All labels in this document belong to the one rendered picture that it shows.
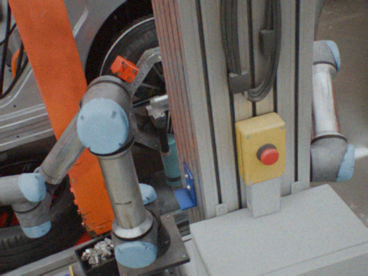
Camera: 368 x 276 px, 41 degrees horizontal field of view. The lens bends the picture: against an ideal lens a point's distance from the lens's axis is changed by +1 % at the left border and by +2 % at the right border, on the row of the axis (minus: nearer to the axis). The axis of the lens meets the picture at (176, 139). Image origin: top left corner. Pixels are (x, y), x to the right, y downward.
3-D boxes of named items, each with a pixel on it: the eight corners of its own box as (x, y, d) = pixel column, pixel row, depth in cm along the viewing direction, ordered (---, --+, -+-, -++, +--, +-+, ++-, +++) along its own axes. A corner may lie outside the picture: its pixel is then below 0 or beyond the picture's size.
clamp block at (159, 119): (160, 114, 210) (158, 104, 207) (167, 124, 203) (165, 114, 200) (149, 118, 209) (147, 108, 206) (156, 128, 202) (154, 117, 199)
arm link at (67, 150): (103, 52, 127) (23, 174, 150) (98, 71, 118) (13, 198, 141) (141, 75, 131) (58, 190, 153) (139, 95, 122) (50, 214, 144)
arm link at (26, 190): (44, 209, 128) (33, 184, 123) (2, 214, 129) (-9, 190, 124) (50, 189, 135) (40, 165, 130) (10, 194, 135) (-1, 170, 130)
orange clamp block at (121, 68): (135, 64, 216) (117, 54, 211) (140, 70, 210) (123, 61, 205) (126, 77, 218) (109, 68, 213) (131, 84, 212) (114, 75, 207)
